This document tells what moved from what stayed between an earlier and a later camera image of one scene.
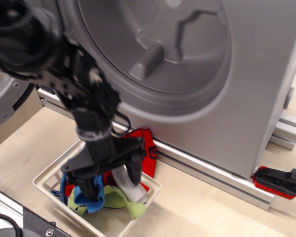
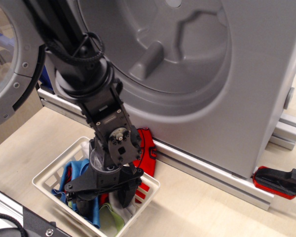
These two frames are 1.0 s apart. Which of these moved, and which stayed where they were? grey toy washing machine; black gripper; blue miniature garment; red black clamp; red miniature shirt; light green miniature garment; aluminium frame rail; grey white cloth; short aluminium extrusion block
Moved: blue miniature garment; light green miniature garment; black gripper; grey white cloth
Stayed: grey toy washing machine; red miniature shirt; short aluminium extrusion block; red black clamp; aluminium frame rail
